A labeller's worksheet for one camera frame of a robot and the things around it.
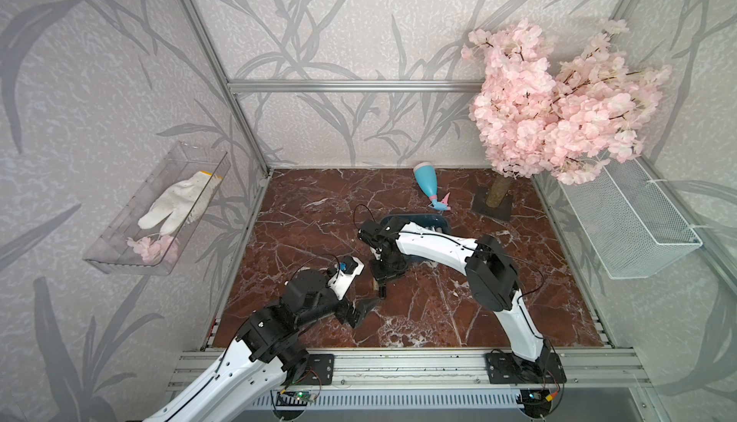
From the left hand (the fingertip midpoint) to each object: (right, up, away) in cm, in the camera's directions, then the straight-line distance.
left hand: (366, 290), depth 71 cm
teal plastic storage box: (+22, +14, +32) cm, 42 cm away
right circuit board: (+42, -28, -1) cm, 50 cm away
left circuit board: (-15, -26, 0) cm, 30 cm away
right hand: (+3, -3, +16) cm, 17 cm away
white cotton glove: (-44, +22, -3) cm, 50 cm away
